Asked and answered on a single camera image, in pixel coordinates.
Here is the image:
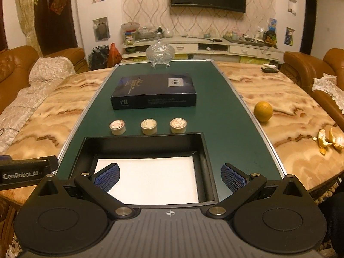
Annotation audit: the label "round cream tin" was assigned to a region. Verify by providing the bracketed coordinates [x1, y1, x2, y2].
[170, 118, 187, 134]
[140, 118, 157, 135]
[109, 119, 126, 136]

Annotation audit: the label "dark blue box lid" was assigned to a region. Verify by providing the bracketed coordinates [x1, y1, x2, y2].
[111, 73, 197, 110]

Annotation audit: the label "green table mat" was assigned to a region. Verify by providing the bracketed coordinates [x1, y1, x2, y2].
[55, 59, 287, 181]

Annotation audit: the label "black open box base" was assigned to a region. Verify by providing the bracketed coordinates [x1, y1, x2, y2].
[70, 132, 218, 206]

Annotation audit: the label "orange fruit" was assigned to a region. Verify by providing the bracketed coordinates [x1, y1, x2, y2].
[254, 101, 273, 122]

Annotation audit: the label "orange peel pieces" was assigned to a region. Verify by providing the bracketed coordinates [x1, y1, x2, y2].
[312, 127, 343, 155]

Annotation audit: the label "left brown leather sofa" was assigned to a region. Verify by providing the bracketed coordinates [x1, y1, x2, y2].
[0, 45, 89, 111]

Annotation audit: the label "brown leather sofa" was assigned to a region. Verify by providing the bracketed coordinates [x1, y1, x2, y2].
[280, 48, 343, 129]
[0, 45, 89, 111]

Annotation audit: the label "black bag on floor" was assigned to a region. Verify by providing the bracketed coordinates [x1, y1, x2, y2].
[88, 45, 109, 71]

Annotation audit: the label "right brown leather sofa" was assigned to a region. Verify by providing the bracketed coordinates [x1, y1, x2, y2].
[280, 48, 343, 129]

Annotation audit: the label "orange plastic bag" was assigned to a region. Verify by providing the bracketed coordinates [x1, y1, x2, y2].
[107, 43, 123, 68]

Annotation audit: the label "white lace cloth right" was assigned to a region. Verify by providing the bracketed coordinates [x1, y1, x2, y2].
[311, 73, 344, 114]

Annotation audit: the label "white tv cabinet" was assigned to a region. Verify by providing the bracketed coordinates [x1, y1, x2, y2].
[121, 35, 284, 65]

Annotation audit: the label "crystal glass lidded bowl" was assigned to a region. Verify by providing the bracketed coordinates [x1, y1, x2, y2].
[146, 39, 175, 67]

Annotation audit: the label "dark wooden door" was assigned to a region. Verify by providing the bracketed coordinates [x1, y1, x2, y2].
[34, 0, 78, 56]

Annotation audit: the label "beige curtain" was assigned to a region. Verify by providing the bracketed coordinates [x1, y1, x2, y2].
[15, 0, 43, 57]

